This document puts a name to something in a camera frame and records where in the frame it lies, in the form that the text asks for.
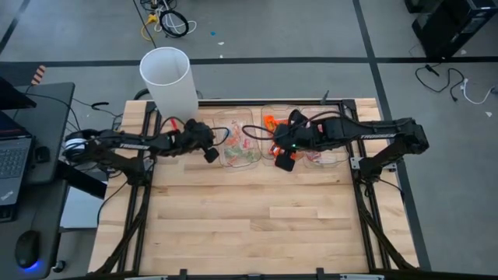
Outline clear plastic bin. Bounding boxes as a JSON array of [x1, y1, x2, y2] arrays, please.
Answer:
[[261, 104, 307, 166], [212, 108, 262, 172], [301, 107, 351, 169]]

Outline black computer tower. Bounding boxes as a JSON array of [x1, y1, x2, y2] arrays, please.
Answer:
[[411, 0, 498, 59]]

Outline yellow power cable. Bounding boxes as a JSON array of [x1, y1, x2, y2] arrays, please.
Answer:
[[140, 13, 159, 42]]

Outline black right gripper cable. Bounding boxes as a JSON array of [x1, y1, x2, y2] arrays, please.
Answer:
[[241, 124, 275, 141]]

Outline black cable coil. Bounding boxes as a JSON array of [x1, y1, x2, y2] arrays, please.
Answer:
[[159, 9, 191, 39]]

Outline black floor cable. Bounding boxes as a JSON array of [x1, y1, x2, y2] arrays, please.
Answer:
[[415, 64, 466, 103]]

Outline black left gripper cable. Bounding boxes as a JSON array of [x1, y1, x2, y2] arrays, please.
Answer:
[[212, 126, 231, 148]]

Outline black screen lid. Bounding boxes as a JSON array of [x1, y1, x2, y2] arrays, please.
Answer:
[[0, 76, 38, 111]]

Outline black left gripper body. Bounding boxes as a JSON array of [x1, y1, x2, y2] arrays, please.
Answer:
[[181, 118, 220, 164]]

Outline white panel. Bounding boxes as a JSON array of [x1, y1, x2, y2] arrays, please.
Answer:
[[60, 185, 104, 230]]

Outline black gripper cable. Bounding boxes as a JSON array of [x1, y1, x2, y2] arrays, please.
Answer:
[[212, 126, 231, 148], [241, 124, 275, 141]]

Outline small black desk device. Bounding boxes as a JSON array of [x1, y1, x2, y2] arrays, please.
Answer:
[[33, 145, 51, 164]]

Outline black laptop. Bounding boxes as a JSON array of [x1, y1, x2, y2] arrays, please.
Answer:
[[0, 110, 34, 207]]

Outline black computer mouse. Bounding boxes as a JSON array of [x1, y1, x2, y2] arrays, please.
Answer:
[[14, 229, 41, 270]]

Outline orange black striped object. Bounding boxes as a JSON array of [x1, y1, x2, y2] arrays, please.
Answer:
[[30, 65, 47, 86]]

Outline white cylinder lamp wooden base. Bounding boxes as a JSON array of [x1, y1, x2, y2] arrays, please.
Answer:
[[139, 46, 200, 125]]

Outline black desk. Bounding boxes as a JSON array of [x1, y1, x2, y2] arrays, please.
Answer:
[[0, 81, 77, 280]]

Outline white floor cable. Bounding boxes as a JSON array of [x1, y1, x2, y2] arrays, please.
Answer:
[[460, 79, 496, 106]]

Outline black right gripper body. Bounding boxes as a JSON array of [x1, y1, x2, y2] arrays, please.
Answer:
[[272, 109, 330, 172]]

